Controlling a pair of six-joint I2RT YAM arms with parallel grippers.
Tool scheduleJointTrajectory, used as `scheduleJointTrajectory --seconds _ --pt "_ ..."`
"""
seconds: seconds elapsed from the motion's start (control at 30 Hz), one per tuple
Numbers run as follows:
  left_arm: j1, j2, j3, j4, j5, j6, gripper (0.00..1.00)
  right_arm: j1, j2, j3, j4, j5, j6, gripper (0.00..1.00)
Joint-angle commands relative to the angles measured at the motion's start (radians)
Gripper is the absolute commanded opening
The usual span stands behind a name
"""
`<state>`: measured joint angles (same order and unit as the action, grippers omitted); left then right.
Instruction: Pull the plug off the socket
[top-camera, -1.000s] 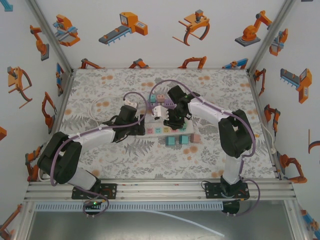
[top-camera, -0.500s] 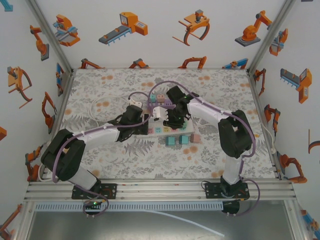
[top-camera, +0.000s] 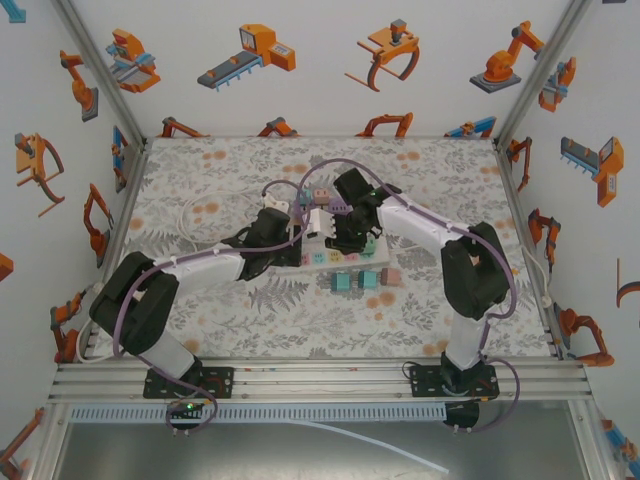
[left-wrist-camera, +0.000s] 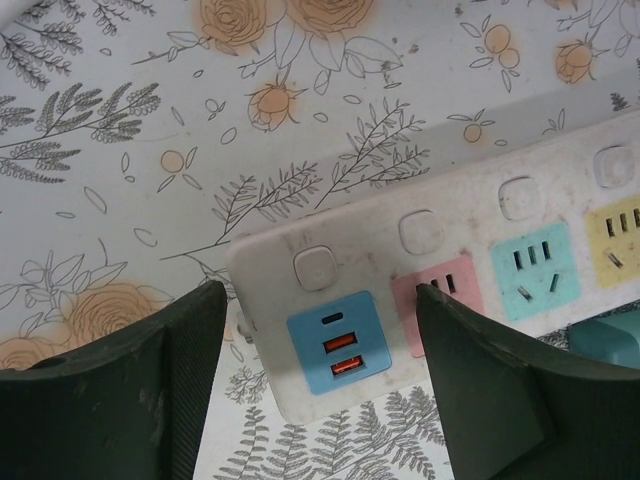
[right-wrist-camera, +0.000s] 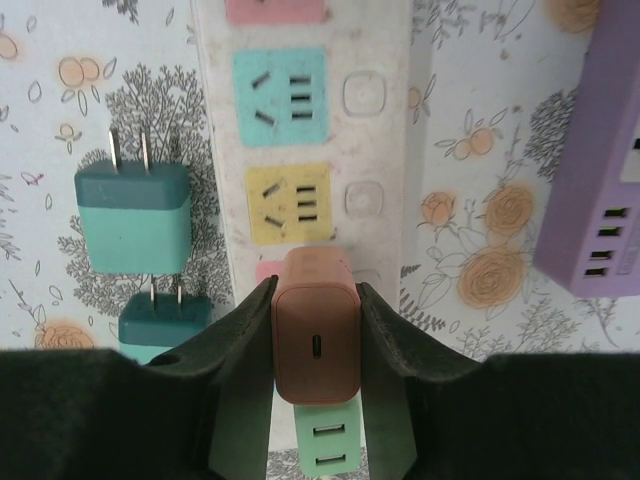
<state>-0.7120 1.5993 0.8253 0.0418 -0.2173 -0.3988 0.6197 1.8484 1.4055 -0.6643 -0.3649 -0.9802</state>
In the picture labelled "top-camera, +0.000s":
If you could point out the purple power strip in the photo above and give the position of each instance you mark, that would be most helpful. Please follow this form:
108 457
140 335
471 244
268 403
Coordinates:
339 204

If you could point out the white power strip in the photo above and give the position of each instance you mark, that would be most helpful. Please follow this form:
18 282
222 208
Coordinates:
382 257

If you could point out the teal plug adapter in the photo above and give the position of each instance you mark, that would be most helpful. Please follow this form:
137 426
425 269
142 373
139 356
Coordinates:
306 196
367 279
343 281

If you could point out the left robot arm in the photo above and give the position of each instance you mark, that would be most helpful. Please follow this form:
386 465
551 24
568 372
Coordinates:
135 310

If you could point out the floral tablecloth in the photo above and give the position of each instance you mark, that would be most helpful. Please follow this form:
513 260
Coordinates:
320 330

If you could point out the small circuit board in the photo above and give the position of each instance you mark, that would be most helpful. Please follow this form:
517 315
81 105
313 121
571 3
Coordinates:
186 410

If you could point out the white plastic tube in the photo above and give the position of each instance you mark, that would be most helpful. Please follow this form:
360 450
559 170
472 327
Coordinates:
400 451

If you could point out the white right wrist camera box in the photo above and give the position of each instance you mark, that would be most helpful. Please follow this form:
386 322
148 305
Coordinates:
320 224

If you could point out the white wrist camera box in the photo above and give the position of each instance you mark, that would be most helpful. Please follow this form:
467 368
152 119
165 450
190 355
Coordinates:
275 203
320 224

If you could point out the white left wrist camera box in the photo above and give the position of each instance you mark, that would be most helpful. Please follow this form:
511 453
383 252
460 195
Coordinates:
275 203

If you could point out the aluminium frame rail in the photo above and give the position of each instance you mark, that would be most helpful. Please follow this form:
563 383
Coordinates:
320 382

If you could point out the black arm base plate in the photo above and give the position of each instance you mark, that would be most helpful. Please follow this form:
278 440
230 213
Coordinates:
225 382
422 382

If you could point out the aluminium side rail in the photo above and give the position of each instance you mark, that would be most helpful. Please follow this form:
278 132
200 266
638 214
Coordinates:
515 200
125 200

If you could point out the aluminium frame post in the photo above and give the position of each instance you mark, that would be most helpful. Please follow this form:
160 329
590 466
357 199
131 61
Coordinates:
545 70
100 70

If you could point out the aluminium frame leg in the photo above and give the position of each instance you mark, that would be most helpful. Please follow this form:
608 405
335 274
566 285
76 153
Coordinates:
592 440
47 440

